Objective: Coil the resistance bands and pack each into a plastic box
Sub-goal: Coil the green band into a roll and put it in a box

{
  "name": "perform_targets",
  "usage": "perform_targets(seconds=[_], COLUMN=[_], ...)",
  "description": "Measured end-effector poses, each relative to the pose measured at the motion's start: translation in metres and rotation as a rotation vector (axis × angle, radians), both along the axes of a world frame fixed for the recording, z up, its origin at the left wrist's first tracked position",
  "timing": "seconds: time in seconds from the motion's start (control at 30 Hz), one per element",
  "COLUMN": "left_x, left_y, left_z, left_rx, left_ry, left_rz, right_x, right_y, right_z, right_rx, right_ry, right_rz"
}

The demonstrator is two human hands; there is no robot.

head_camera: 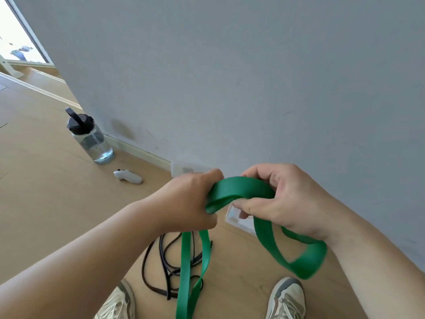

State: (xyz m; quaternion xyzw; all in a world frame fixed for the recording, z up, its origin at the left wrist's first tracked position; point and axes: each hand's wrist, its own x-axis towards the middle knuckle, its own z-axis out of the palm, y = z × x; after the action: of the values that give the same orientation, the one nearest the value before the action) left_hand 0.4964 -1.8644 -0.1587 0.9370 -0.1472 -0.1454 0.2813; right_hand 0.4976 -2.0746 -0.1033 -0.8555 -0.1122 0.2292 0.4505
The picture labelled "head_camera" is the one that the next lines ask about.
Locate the clear water bottle black lid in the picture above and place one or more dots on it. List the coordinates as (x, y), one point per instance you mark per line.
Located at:
(93, 142)

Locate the white furniture leg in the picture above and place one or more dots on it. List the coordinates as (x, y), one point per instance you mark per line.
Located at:
(10, 70)

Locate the white baseboard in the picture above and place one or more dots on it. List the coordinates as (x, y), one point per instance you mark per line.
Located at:
(139, 151)

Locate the white handheld controller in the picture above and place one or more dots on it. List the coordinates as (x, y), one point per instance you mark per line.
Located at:
(129, 177)

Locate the person's right thumb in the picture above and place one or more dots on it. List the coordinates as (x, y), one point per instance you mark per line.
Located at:
(257, 206)

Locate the black resistance band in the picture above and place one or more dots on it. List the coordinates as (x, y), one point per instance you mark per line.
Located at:
(161, 249)

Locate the person's right grey white sneaker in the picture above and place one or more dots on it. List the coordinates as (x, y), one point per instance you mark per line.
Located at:
(287, 300)

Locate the person's left forearm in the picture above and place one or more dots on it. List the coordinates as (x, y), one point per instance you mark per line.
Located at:
(83, 259)

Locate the clear plastic box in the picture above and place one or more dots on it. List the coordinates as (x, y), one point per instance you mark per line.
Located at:
(186, 169)
(240, 224)

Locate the person's left thumb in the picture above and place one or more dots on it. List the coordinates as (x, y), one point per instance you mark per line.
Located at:
(211, 179)

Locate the green resistance band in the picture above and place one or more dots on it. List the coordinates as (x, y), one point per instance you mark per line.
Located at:
(239, 187)

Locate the person's right hand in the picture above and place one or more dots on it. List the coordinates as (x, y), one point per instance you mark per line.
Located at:
(298, 202)

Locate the person's left grey white sneaker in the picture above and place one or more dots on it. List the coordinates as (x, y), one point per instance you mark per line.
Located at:
(116, 304)

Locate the person's grey white sneaker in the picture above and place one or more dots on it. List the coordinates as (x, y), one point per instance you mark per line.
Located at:
(116, 304)
(287, 300)

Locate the person's left hand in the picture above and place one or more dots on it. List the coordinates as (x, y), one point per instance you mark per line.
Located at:
(181, 205)

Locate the person's right forearm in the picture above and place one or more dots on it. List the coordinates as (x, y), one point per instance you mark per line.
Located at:
(375, 262)

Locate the glass door with grey frame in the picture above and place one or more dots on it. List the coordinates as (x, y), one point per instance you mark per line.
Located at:
(16, 33)

